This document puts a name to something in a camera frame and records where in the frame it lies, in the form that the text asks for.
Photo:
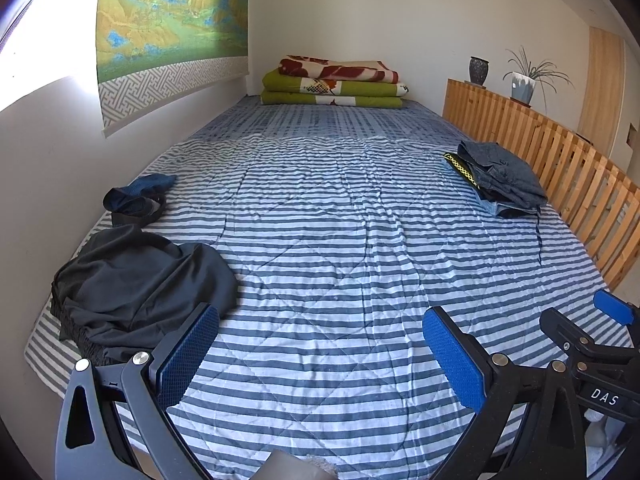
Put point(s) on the wooden slat railing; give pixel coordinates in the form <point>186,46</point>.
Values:
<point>595,198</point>

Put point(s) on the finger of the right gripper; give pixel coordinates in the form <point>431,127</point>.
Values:
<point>617,309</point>

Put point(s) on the red cream folded blanket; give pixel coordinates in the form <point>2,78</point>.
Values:
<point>321,68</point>

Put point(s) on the blue black striped underwear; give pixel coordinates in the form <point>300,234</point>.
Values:
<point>140,203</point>

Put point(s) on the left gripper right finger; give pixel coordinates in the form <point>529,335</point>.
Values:
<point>526,423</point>

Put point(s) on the dark grey shorts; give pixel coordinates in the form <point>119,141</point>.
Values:
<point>128,288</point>

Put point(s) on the white gloved right hand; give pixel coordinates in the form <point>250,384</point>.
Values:
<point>602,450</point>

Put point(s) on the green folded blanket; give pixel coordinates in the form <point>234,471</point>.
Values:
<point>284,89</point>

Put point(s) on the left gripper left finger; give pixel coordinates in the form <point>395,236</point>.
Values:
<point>91,441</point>

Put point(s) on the landscape wall tapestry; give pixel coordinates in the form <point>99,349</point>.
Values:
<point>151,52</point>

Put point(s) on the dark ceramic vase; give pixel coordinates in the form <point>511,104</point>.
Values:
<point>478,70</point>

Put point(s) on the wooden cabinet door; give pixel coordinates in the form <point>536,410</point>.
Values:
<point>604,90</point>

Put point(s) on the potted spider plant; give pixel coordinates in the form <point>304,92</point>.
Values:
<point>526,77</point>

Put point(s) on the folded dark clothes pile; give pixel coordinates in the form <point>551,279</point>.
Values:
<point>504,184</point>

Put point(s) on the striped blue white quilt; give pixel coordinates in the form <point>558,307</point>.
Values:
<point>342,226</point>

